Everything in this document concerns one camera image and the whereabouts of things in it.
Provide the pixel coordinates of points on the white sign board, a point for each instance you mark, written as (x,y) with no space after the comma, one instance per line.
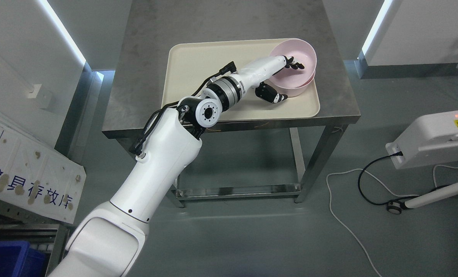
(36,177)

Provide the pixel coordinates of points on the white wall socket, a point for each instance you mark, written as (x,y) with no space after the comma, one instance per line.
(35,92)

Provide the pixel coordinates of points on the pink bowl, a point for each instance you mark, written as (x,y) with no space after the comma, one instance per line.
(303,53)
(296,90)

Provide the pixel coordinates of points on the white machine with warning label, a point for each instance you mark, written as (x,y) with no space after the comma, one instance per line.
(430,139)

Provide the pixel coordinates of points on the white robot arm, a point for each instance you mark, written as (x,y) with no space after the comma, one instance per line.
(108,242)

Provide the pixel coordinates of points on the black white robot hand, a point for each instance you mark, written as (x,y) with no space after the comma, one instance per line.
(254,75)

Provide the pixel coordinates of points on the beige plastic tray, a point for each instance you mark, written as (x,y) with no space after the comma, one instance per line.
(190,63)

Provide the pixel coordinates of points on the metal shelf rack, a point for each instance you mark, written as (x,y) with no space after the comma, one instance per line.
(46,235)

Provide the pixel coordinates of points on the blue storage bin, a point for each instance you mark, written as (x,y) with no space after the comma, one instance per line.
(18,259)

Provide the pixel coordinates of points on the stainless steel table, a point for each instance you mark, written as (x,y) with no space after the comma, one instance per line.
(155,26)

